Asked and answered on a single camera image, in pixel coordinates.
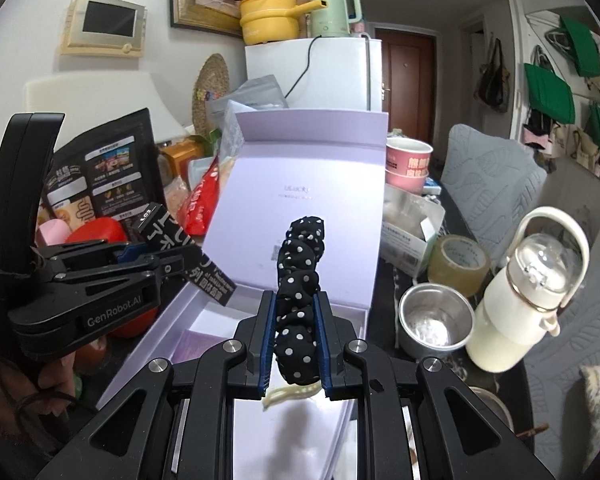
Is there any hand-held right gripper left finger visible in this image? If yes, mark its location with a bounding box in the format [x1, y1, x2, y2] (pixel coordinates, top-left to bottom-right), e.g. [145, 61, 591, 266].
[35, 289, 277, 480]

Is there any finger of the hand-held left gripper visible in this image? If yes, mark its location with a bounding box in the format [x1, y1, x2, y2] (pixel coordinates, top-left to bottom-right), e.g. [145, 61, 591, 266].
[50, 250, 201, 291]
[32, 239, 143, 273]

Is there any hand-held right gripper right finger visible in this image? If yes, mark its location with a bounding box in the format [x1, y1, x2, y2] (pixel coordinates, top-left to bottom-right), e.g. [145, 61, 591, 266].
[314, 290, 556, 480]

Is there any cream hair claw clip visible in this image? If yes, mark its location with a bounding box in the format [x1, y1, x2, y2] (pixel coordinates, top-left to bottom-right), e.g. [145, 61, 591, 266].
[262, 382, 323, 411]

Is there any black slim box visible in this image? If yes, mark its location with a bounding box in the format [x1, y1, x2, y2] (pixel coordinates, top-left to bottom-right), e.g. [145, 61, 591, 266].
[130, 202, 238, 307]

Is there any purple box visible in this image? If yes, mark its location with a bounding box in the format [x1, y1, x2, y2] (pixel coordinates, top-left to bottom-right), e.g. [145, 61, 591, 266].
[172, 329, 216, 363]

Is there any black polka dot hair band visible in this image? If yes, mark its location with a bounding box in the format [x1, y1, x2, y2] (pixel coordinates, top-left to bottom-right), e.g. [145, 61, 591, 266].
[272, 216, 327, 387]

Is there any lavender gift box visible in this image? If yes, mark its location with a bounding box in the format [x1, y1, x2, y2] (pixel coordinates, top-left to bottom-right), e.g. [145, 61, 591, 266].
[96, 109, 391, 480]

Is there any person's left hand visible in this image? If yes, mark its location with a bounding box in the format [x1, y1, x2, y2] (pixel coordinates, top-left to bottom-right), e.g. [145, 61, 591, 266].
[0, 347, 78, 441]

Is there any red canister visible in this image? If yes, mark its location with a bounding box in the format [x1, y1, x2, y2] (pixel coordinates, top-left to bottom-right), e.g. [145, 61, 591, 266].
[67, 217, 158, 338]

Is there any pink plastic item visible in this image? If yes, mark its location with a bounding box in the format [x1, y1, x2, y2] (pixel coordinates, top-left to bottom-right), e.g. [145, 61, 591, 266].
[36, 217, 72, 248]

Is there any red snack bag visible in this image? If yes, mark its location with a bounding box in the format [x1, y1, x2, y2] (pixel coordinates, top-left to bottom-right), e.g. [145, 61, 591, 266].
[177, 157, 226, 236]

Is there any black printed pouch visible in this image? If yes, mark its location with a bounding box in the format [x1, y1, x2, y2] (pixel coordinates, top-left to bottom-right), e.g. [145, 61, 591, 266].
[45, 108, 168, 241]

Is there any metal cup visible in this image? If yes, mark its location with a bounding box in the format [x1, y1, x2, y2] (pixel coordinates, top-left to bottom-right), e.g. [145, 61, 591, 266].
[397, 282, 475, 361]

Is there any white medicine carton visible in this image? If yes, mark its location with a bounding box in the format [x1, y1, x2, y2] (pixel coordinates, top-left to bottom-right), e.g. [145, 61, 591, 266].
[380, 192, 446, 278]

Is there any orange carton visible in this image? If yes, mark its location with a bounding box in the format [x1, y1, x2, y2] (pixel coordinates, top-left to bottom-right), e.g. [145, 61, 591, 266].
[160, 140, 206, 166]

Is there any clear tape roll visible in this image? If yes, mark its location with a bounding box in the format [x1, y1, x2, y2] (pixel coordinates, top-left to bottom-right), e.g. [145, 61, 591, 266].
[426, 234, 491, 298]

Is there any clear printed plastic bag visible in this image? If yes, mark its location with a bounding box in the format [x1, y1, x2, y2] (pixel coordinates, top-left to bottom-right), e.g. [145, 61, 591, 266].
[214, 101, 246, 161]

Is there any red paper cup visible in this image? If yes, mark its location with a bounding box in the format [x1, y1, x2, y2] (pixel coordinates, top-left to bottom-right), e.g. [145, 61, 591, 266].
[385, 167, 428, 195]
[385, 139, 433, 175]

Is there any round woven mat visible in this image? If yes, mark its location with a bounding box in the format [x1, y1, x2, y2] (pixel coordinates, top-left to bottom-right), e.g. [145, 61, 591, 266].
[191, 54, 231, 136]

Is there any grey plastic bag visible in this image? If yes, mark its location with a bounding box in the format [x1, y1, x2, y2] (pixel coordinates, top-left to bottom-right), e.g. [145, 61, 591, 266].
[207, 76, 288, 111]

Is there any beige intercom panel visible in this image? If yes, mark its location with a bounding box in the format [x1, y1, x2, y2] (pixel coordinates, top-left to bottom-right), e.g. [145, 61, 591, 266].
[60, 0, 147, 57]

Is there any white fridge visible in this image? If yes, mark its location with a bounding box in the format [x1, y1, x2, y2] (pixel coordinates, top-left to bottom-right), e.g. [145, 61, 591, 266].
[245, 36, 383, 113]

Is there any brown door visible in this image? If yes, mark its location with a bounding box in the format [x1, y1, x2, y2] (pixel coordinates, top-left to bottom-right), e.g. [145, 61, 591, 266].
[372, 25, 437, 146]

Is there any yellow pot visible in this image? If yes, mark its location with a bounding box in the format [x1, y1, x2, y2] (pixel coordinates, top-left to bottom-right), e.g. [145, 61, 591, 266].
[232, 0, 326, 46]

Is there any dark hanging bag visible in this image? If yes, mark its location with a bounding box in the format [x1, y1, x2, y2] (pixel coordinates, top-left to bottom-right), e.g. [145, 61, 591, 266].
[474, 37, 511, 113]

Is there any green electric kettle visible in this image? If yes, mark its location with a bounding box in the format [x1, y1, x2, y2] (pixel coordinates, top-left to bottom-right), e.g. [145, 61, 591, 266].
[307, 0, 363, 38]

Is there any white water bottle with handle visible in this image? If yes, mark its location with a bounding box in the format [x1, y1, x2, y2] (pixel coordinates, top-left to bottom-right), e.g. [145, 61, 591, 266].
[466, 206, 591, 373]

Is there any black power cable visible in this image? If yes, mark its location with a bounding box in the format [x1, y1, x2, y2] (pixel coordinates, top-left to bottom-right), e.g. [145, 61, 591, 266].
[285, 36, 326, 101]

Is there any white wall rack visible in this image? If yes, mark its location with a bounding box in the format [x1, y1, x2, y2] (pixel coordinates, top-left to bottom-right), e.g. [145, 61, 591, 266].
[522, 7, 600, 111]

